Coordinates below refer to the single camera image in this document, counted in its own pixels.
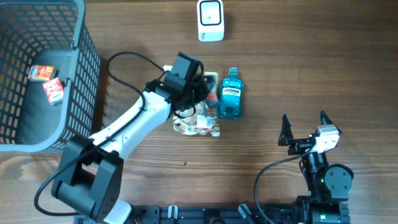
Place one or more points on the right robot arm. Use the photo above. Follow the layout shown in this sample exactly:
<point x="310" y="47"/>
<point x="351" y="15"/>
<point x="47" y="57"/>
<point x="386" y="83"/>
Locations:
<point x="328" y="185"/>

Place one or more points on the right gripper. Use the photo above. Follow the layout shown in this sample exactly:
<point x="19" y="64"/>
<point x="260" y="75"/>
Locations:
<point x="299" y="144"/>

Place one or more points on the blue mouthwash bottle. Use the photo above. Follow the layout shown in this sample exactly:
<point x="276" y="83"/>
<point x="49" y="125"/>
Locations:
<point x="231" y="90"/>

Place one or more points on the beige snack pouch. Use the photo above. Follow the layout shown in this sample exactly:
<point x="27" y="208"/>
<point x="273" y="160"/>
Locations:
<point x="204" y="121"/>

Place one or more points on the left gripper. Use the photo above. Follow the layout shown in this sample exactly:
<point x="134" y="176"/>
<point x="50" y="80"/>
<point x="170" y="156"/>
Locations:
<point x="204" y="91"/>

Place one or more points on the white barcode scanner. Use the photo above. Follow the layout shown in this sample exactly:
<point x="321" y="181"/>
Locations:
<point x="210" y="17"/>

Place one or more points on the grey plastic shopping basket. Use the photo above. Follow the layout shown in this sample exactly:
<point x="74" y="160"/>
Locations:
<point x="51" y="32"/>

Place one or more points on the orange small box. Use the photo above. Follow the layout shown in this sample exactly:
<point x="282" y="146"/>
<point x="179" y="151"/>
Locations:
<point x="41" y="73"/>

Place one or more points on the red small packet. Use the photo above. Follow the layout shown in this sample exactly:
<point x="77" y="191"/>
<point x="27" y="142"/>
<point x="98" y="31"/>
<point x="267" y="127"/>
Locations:
<point x="54" y="91"/>

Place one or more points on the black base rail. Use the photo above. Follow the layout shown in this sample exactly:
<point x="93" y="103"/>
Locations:
<point x="277" y="213"/>

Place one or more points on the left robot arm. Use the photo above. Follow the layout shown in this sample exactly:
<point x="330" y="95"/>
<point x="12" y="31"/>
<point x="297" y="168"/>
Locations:
<point x="90" y="171"/>

